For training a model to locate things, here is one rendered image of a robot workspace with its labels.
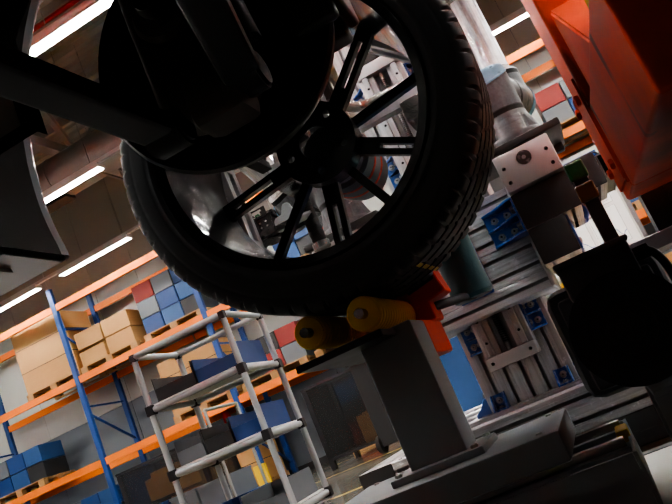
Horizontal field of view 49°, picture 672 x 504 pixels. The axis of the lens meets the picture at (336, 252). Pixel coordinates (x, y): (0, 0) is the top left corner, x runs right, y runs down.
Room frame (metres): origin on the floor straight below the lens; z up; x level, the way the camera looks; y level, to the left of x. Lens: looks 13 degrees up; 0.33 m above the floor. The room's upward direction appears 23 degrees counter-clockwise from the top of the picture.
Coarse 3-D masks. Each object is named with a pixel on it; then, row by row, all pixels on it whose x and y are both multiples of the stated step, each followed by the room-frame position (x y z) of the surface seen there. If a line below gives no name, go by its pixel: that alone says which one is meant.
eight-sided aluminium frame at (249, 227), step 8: (376, 40) 1.36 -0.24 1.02; (376, 48) 1.38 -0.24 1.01; (384, 48) 1.36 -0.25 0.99; (392, 48) 1.36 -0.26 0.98; (384, 56) 1.42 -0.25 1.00; (392, 56) 1.40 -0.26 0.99; (400, 56) 1.40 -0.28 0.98; (224, 176) 1.47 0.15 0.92; (232, 176) 1.51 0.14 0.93; (224, 184) 1.47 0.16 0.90; (232, 184) 1.51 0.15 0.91; (232, 192) 1.47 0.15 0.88; (240, 192) 1.52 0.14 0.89; (232, 200) 1.47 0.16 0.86; (248, 216) 1.51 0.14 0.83; (240, 224) 1.47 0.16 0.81; (248, 224) 1.51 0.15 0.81; (248, 232) 1.47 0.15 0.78; (256, 232) 1.52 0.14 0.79; (256, 240) 1.51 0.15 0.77; (264, 248) 1.51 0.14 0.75
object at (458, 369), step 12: (456, 336) 7.23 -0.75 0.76; (456, 348) 7.23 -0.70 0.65; (444, 360) 7.26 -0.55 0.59; (456, 360) 7.24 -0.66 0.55; (456, 372) 7.25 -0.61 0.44; (468, 372) 7.23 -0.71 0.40; (456, 384) 7.26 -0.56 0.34; (468, 384) 7.24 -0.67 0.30; (468, 396) 7.25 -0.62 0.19; (480, 396) 7.23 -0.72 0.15; (468, 408) 7.25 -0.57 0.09
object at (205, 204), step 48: (336, 96) 1.33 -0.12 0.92; (384, 96) 1.31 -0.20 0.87; (288, 144) 1.33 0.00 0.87; (336, 144) 1.31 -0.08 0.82; (384, 144) 1.33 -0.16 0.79; (192, 192) 1.30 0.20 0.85; (336, 192) 1.35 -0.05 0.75; (384, 192) 1.33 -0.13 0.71; (240, 240) 1.37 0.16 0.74; (288, 240) 1.38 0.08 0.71; (336, 240) 1.36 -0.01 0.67
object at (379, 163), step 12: (324, 132) 1.40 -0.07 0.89; (312, 144) 1.41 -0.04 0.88; (324, 144) 1.41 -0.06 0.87; (312, 156) 1.42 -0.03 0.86; (372, 156) 1.45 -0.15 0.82; (324, 168) 1.41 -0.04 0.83; (360, 168) 1.43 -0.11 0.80; (372, 168) 1.46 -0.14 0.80; (384, 168) 1.54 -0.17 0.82; (348, 180) 1.43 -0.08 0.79; (372, 180) 1.50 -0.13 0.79; (384, 180) 1.58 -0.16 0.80; (348, 192) 1.48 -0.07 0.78; (360, 192) 1.51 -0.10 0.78
